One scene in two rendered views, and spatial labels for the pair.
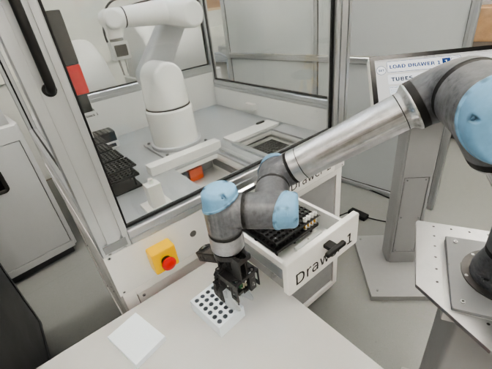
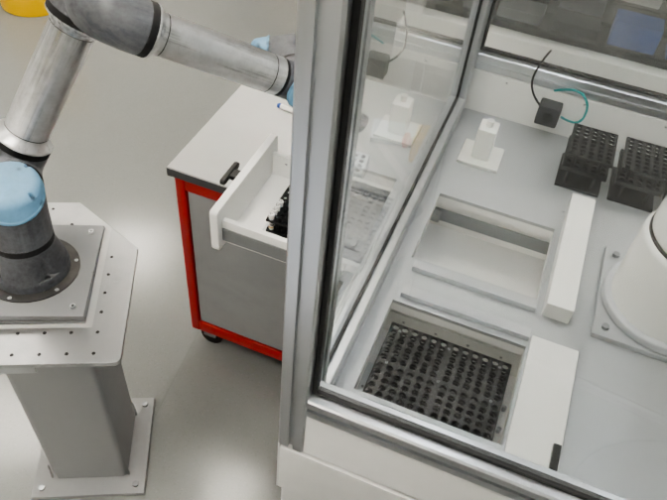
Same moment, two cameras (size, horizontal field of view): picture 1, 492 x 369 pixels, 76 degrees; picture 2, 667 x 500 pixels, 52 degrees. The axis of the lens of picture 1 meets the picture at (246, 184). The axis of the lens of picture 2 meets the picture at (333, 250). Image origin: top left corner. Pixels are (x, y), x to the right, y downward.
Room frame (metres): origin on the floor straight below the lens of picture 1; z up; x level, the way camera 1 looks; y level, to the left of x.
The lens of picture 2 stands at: (1.62, -0.70, 1.89)
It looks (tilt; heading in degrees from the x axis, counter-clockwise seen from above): 47 degrees down; 142
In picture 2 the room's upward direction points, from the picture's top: 7 degrees clockwise
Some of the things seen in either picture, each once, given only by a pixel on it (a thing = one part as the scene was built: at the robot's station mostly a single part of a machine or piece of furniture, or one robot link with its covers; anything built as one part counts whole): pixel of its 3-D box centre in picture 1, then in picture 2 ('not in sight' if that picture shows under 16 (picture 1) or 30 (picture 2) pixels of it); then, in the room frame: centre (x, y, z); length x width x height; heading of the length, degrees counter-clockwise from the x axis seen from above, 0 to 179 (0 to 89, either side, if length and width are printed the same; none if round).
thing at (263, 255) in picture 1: (270, 221); (334, 222); (0.80, -0.06, 0.86); 0.40 x 0.26 x 0.06; 35
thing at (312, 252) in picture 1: (323, 250); (246, 189); (0.62, -0.18, 0.87); 0.29 x 0.02 x 0.11; 125
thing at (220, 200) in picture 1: (223, 210); not in sight; (0.53, 0.05, 1.11); 0.09 x 0.08 x 0.11; 78
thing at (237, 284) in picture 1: (233, 267); not in sight; (0.53, 0.05, 0.95); 0.09 x 0.08 x 0.12; 41
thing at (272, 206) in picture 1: (271, 205); (281, 57); (0.53, -0.05, 1.11); 0.11 x 0.11 x 0.08; 78
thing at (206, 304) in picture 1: (217, 307); not in sight; (0.56, 0.12, 0.78); 0.12 x 0.08 x 0.04; 41
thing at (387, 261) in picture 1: (413, 195); not in sight; (1.32, -0.86, 0.51); 0.50 x 0.45 x 1.02; 171
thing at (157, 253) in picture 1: (162, 256); not in sight; (0.68, 0.26, 0.88); 0.07 x 0.05 x 0.07; 125
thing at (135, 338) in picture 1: (136, 338); not in sight; (0.51, 0.33, 0.77); 0.13 x 0.09 x 0.02; 48
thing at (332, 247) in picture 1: (332, 246); (234, 175); (0.60, -0.20, 0.91); 0.07 x 0.04 x 0.01; 125
